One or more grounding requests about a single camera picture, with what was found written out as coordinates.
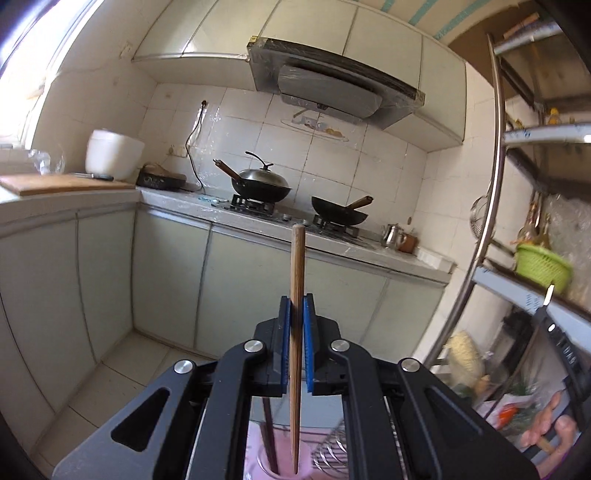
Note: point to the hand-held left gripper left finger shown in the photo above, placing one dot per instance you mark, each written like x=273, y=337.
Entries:
x=286, y=332

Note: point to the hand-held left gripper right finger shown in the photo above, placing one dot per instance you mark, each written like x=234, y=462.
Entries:
x=309, y=332

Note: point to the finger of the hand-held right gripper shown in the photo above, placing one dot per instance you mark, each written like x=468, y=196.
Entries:
x=548, y=295

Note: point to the light wooden chopstick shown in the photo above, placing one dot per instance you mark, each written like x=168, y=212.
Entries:
x=298, y=258

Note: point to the dark brown chopstick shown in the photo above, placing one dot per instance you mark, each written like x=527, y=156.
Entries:
x=270, y=438

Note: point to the tall pink plastic cup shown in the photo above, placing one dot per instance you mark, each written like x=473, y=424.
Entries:
x=307, y=454

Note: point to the hanging brass utensils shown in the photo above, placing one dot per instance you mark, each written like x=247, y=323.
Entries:
x=533, y=226

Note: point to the person's right hand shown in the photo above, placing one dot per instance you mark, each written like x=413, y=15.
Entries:
x=549, y=420

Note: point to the green plastic basket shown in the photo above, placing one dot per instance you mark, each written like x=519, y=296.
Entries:
x=542, y=270

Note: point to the white plastic bag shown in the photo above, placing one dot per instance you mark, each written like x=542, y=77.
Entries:
x=512, y=410

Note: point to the bag of noodles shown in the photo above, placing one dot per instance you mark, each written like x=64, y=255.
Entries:
x=464, y=357

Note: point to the metal skimmer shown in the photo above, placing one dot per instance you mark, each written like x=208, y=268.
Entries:
x=480, y=214

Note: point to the gas stove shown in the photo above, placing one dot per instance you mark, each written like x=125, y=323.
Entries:
x=277, y=213

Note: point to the open black wok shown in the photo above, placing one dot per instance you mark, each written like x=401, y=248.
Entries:
x=337, y=214

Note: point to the metal kettle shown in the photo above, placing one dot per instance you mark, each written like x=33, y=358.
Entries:
x=392, y=236

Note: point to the small brown pot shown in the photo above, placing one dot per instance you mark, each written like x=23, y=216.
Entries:
x=408, y=243

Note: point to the pale green base cabinets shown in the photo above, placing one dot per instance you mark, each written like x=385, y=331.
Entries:
x=161, y=277

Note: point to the black wok with lid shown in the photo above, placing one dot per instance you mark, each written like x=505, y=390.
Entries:
x=261, y=191

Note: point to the metal wok lid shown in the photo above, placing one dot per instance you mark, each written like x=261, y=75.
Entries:
x=263, y=175

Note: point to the metal storage shelf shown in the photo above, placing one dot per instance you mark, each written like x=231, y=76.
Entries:
x=496, y=138

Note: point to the range hood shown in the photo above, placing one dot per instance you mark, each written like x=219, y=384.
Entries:
x=332, y=87

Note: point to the white rice cooker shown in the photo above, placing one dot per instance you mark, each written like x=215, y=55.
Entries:
x=113, y=154

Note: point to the dark knife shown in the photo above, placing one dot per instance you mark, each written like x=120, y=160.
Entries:
x=92, y=176

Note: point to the wooden cutting board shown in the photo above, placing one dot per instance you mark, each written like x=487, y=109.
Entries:
x=64, y=183

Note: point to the crumpled clear plastic bag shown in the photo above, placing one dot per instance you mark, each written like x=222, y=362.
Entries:
x=46, y=161

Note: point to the window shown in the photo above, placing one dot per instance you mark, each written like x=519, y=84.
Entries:
x=32, y=69

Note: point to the wall tile decal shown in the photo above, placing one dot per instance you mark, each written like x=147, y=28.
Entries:
x=318, y=127

